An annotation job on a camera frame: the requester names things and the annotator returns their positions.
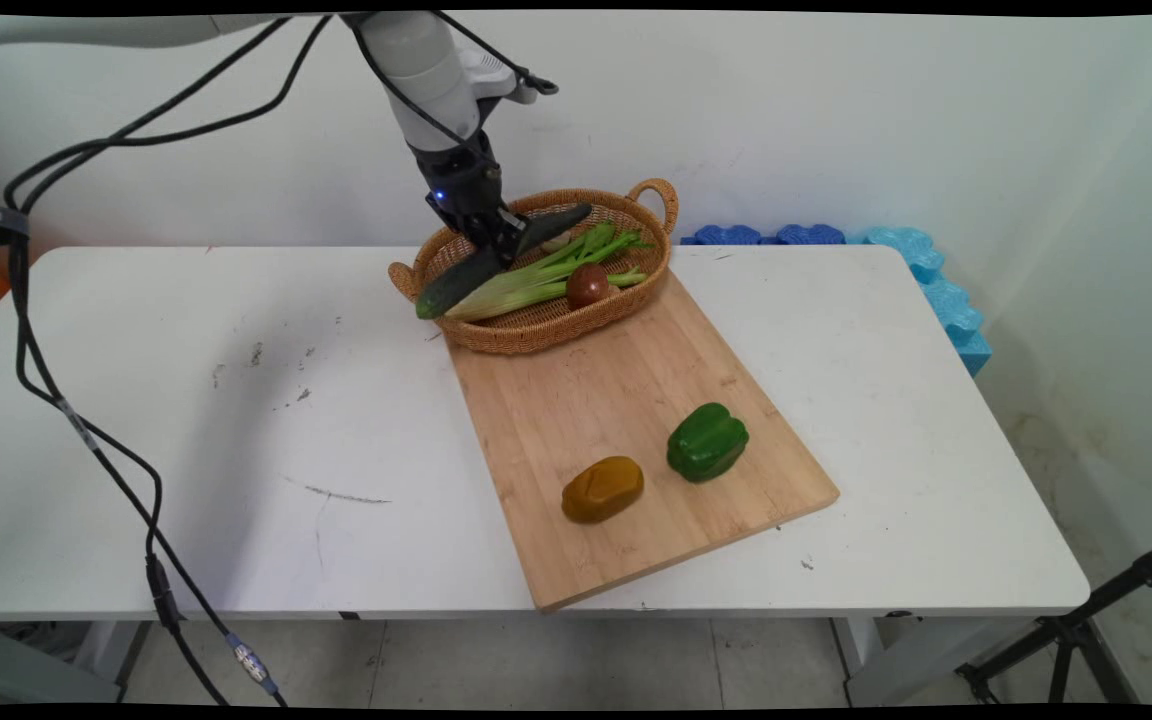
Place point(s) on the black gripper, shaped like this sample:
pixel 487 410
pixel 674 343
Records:
pixel 461 185

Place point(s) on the dark green cucumber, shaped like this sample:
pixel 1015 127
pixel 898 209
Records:
pixel 446 290

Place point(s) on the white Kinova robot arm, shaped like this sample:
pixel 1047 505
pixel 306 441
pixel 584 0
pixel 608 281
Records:
pixel 426 70

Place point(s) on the pale green celery stalk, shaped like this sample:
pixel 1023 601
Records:
pixel 526 290

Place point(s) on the woven wicker basket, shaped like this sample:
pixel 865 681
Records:
pixel 546 325

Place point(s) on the bamboo cutting board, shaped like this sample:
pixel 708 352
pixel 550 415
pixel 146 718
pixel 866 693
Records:
pixel 626 400

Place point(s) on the yellow-brown potato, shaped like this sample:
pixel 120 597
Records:
pixel 601 490

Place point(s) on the green bell pepper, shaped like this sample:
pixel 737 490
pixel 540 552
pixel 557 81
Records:
pixel 706 445

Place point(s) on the light blue foam mat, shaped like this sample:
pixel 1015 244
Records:
pixel 946 300

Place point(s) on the white table leg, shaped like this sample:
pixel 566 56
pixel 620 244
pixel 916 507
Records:
pixel 916 655
pixel 36 660

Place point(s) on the black tripod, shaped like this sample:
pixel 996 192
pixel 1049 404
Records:
pixel 1066 630

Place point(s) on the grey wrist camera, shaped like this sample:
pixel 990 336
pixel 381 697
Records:
pixel 501 78

